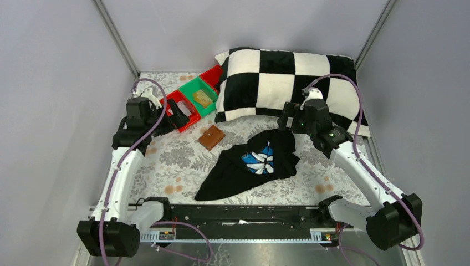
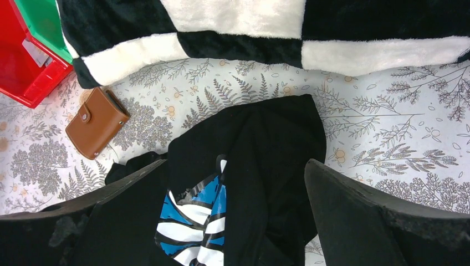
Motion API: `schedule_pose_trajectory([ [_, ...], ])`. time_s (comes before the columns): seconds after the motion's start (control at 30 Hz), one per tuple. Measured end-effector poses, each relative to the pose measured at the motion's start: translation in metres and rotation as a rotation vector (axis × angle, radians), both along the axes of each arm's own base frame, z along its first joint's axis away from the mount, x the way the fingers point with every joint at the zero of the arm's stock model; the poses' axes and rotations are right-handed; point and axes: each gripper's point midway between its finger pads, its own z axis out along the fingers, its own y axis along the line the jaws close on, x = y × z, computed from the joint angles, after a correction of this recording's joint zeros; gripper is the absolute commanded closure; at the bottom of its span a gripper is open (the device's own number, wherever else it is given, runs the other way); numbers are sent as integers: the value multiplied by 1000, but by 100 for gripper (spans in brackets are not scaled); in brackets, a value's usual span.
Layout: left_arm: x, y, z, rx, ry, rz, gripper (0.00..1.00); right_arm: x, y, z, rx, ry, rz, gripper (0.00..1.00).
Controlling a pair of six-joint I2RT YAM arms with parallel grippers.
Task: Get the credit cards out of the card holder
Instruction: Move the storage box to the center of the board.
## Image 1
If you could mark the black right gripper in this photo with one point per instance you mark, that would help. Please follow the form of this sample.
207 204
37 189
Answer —
291 111

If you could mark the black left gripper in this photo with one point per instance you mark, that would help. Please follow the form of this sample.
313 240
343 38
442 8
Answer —
173 122

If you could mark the red bin with cards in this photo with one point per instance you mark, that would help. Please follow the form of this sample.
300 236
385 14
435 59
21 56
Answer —
186 106

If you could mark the green plastic bin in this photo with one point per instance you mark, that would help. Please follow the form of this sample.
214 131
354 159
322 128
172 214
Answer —
195 85

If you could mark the brown leather card holder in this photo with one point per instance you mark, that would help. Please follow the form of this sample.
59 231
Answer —
211 137

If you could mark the black shirt blue white print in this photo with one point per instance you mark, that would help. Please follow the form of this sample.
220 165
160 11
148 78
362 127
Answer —
267 156

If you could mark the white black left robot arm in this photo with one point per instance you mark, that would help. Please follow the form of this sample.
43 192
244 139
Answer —
111 230

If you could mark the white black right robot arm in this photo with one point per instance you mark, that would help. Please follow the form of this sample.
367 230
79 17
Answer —
392 216

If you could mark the yellow object in green bin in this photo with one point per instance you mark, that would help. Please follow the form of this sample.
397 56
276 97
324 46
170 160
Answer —
202 98

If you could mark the floral patterned table mat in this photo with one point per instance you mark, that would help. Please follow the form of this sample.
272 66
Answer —
176 164

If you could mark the black white checkered pillow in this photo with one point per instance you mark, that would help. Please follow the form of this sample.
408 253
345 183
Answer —
259 82

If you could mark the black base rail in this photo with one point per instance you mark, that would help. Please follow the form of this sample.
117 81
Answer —
184 223

